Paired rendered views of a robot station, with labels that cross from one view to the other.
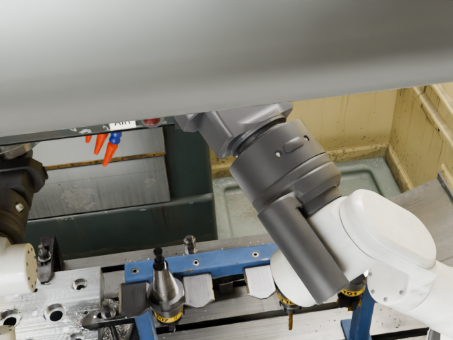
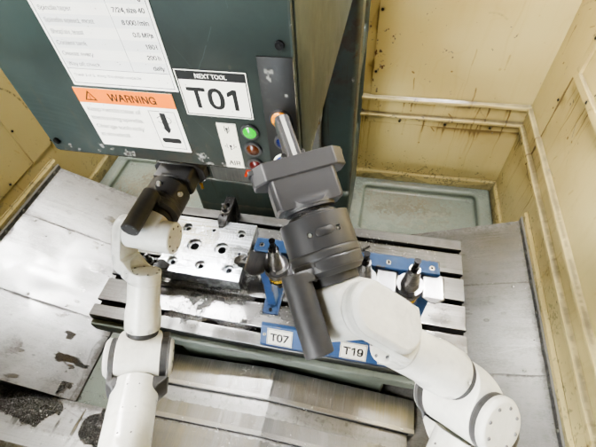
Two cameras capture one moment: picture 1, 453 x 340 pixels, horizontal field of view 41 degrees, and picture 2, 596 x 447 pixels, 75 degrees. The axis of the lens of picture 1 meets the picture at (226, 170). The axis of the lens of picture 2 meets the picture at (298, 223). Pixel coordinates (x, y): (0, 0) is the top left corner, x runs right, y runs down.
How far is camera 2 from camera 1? 0.22 m
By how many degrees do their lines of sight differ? 18
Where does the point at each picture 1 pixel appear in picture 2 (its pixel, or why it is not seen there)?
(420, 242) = (406, 333)
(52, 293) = (223, 235)
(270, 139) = (307, 222)
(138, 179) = not seen: hidden behind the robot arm
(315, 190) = (329, 271)
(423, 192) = (503, 229)
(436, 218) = (505, 251)
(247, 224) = (373, 215)
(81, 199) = not seen: hidden behind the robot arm
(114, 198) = not seen: hidden behind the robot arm
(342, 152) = (457, 180)
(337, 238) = (334, 314)
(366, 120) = (482, 161)
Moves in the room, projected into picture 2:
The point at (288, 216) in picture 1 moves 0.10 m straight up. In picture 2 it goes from (299, 288) to (293, 234)
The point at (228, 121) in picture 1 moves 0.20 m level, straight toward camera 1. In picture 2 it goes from (282, 197) to (211, 358)
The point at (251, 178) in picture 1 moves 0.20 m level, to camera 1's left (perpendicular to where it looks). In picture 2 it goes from (288, 246) to (143, 215)
